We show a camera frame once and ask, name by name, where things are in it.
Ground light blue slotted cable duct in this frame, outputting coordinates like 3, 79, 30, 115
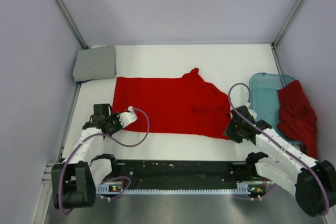
96, 182, 266, 197

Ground folded blue shirt under grey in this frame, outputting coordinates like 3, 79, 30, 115
75, 79, 95, 85

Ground blue transparent plastic bin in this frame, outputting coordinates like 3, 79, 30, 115
249, 73, 302, 146

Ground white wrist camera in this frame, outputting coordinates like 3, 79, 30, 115
118, 106, 138, 129
245, 102, 257, 119

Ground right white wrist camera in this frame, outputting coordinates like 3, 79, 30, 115
245, 102, 257, 119

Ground left aluminium frame post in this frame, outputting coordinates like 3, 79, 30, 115
54, 0, 88, 49

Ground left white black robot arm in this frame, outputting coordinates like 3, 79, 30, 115
51, 103, 122, 214

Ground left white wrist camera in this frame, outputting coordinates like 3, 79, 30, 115
118, 106, 138, 129

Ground dark red t shirt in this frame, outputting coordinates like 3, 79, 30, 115
278, 80, 318, 159

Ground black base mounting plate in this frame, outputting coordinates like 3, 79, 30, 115
106, 159, 265, 189

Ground right aluminium frame post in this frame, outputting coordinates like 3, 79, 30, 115
272, 0, 305, 48

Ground folded grey t shirt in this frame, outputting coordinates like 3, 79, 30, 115
72, 46, 117, 82

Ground aluminium frame post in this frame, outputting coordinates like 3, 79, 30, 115
54, 0, 88, 49
272, 0, 305, 48

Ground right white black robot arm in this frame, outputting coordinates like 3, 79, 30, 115
223, 105, 335, 217

